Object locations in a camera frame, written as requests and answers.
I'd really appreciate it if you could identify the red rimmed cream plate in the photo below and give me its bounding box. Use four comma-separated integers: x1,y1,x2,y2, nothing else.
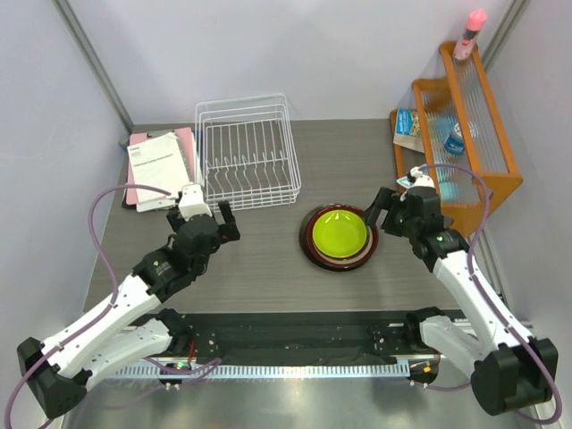
305,206,376,265

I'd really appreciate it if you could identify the lime green plate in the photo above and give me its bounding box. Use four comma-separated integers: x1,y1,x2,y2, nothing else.
311,208,369,259

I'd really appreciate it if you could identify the large brown cream plate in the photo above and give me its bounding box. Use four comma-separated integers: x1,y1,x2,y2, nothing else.
299,203,382,272

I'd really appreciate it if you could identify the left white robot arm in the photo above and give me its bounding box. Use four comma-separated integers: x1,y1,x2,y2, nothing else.
16,200,240,420

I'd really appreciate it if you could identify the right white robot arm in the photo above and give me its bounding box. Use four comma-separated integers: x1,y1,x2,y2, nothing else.
363,186,563,425

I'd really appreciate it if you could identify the orange wooden shelf rack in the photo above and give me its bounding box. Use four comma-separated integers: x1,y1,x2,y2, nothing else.
393,41,523,237

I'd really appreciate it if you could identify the teal tape dispenser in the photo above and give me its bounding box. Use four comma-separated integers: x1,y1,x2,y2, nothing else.
436,167,461,203

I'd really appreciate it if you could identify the white manual booklet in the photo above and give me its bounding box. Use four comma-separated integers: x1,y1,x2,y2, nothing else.
125,127,203,213

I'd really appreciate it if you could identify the blue printed packet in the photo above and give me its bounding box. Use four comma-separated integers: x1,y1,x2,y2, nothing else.
393,109,425,153

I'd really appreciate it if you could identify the pink glue bottle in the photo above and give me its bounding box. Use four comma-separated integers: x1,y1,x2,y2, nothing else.
452,8,487,61

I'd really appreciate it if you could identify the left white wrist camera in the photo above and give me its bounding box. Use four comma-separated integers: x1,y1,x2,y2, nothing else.
178,183,212,221

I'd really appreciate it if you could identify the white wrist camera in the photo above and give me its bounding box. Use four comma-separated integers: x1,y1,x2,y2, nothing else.
397,166,435,189
178,183,212,221

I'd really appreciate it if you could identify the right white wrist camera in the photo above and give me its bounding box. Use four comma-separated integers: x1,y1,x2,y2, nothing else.
397,166,435,189

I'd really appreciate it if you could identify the white wire dish rack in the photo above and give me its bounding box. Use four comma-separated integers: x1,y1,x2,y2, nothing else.
194,94,301,212

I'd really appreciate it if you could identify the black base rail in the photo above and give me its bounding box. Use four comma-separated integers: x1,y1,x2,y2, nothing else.
182,310,435,366

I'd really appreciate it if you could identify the white slotted cable duct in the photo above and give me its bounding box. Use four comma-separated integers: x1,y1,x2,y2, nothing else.
106,362,410,380

